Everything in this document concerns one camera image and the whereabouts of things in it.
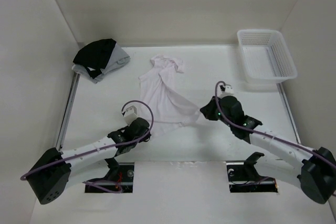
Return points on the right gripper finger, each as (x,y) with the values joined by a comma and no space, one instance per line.
(211,116)
(210,108)

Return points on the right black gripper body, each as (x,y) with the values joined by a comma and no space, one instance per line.
(219,117)

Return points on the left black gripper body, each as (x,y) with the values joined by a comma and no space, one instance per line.
(144,138)

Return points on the white tank top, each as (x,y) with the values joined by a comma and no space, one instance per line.
(171,110)

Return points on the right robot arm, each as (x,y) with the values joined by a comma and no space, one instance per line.
(311,170)

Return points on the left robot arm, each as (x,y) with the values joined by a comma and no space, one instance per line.
(57,170)

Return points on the grey folded tank top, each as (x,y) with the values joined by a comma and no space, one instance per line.
(118,59)

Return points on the black folded tank top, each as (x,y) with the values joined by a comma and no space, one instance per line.
(95,56)

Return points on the white plastic basket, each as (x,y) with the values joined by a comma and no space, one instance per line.
(265,56)

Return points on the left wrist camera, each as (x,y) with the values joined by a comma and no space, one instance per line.
(130,114)

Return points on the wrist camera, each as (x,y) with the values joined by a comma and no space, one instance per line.
(226,90)
(130,114)

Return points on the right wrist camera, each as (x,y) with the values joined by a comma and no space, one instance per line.
(226,90)

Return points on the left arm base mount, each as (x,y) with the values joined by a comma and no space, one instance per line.
(118,180)

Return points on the right aluminium table rail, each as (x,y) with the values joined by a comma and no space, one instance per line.
(288,111)

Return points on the aluminium table rail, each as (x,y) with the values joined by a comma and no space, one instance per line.
(288,111)
(67,112)

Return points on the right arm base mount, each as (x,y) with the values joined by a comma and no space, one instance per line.
(244,178)

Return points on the left aluminium table rail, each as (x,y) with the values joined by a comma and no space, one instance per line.
(67,112)

